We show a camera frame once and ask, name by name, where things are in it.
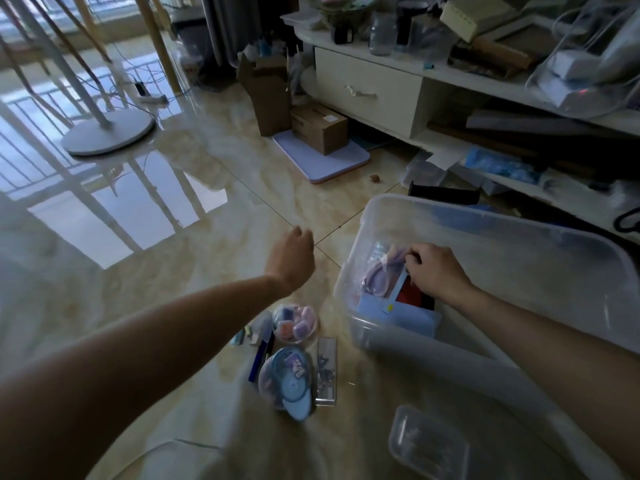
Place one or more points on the white power strip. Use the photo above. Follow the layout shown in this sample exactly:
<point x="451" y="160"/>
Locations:
<point x="149" y="94"/>

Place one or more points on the white cabinet with drawer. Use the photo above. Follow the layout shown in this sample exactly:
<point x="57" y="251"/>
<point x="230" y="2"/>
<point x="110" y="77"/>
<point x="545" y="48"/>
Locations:
<point x="450" y="99"/>

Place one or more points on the round clear tub of erasers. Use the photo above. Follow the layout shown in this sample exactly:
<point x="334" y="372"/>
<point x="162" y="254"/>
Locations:
<point x="295" y="322"/>

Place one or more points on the person's right fingers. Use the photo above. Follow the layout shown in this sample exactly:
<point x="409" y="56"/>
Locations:
<point x="413" y="262"/>

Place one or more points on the person's right forearm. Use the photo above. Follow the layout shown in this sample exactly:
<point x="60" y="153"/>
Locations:
<point x="560" y="364"/>

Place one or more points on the person's left forearm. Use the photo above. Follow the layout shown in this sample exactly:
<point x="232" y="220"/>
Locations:
<point x="125" y="364"/>

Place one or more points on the person's right hand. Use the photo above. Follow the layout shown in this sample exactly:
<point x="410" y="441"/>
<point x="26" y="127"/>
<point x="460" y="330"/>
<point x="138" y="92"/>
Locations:
<point x="436" y="272"/>

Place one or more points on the cream ridged box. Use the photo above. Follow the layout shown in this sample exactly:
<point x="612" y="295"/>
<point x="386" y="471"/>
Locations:
<point x="472" y="14"/>

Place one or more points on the open tall cardboard box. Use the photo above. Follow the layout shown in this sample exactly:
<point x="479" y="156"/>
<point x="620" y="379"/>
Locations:
<point x="267" y="94"/>

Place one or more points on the clear plastic bag of white boxes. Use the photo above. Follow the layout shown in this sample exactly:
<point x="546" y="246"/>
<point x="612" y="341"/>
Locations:
<point x="587" y="64"/>

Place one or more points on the light blue flat packet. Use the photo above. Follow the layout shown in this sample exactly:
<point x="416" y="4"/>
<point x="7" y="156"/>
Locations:
<point x="395" y="314"/>

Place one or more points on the large clear plastic storage bin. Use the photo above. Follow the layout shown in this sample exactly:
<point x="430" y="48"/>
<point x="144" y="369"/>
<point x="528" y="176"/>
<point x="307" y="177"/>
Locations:
<point x="492" y="289"/>

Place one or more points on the black cylinder roll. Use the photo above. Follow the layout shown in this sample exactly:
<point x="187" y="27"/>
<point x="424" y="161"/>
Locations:
<point x="444" y="193"/>

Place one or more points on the wooden easel legs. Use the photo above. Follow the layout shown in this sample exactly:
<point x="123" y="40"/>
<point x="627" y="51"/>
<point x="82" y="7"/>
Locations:
<point x="120" y="39"/>

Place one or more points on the clear rectangular clip case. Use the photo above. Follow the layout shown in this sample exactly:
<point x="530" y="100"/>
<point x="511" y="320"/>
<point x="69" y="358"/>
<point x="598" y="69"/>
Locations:
<point x="326" y="370"/>

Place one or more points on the small clear plastic box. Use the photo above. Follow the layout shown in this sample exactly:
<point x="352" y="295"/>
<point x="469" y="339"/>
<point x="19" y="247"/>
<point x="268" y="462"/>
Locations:
<point x="429" y="444"/>

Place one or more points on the closed brown cardboard box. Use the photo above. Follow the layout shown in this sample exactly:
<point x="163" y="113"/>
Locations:
<point x="319" y="127"/>

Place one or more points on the white round-base floor stand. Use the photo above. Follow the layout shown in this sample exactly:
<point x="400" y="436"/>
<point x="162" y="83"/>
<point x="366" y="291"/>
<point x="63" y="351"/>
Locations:
<point x="102" y="125"/>

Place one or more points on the dark blue pen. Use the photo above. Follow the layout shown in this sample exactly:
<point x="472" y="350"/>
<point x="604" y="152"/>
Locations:
<point x="260" y="358"/>

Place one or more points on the person's left hand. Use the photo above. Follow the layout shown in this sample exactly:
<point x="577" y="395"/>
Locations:
<point x="292" y="257"/>

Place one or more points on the round clear blue-lidded container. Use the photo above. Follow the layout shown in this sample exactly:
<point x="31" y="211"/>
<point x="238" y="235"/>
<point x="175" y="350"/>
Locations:
<point x="287" y="382"/>

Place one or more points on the clear glass jar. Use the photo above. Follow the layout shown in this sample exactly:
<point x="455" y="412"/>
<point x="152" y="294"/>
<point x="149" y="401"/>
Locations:
<point x="381" y="33"/>

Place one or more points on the blue plastic package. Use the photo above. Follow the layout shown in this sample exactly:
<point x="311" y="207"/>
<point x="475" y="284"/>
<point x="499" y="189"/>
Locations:
<point x="502" y="164"/>

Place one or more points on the red and black packet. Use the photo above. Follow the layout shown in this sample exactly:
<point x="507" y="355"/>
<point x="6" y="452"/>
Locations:
<point x="416" y="294"/>

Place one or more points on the white and pink flat board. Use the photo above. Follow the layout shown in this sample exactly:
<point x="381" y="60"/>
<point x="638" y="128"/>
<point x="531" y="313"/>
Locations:
<point x="322" y="157"/>

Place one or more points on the person's left fingers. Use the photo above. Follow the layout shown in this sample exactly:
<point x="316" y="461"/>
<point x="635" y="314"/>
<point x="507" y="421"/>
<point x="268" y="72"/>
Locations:
<point x="303" y="233"/>

